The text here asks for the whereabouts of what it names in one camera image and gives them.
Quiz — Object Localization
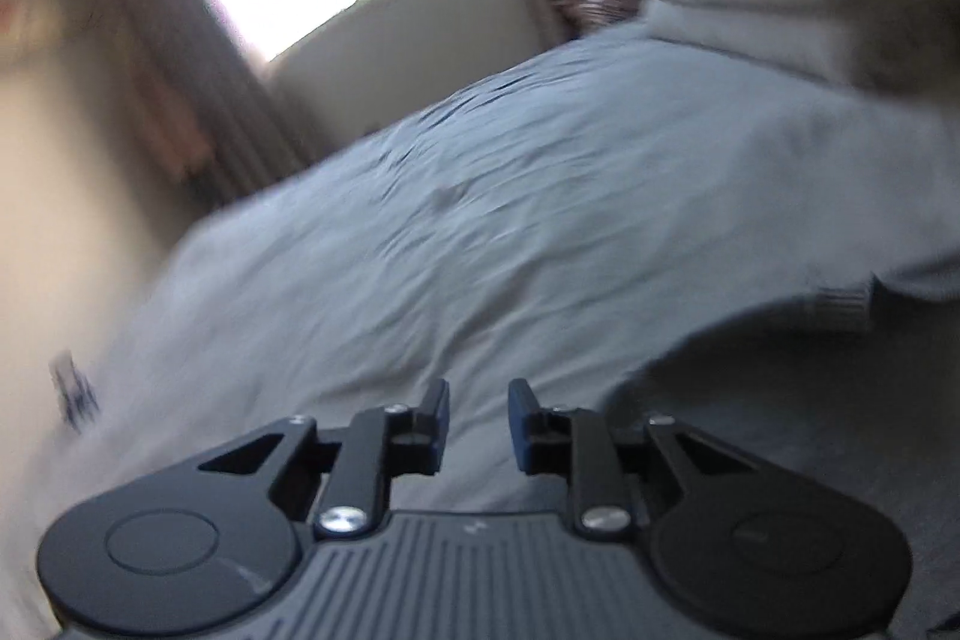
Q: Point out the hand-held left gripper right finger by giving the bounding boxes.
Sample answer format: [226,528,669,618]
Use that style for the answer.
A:
[508,377,758,540]

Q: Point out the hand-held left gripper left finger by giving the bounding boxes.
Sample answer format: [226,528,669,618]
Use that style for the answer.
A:
[196,377,451,540]

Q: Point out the grey knit zip sweater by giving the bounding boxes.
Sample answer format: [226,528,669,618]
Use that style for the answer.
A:
[600,250,960,640]

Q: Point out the bed with grey sheet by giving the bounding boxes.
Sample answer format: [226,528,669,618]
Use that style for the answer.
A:
[0,21,960,640]

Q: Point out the black phone holder clip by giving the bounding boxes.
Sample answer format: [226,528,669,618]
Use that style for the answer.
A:
[49,347,102,435]

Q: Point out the pink hanging garment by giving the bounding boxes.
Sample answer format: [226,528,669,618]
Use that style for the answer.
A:
[135,62,218,176]

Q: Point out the grey pleated curtain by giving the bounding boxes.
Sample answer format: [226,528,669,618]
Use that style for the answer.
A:
[75,0,301,206]

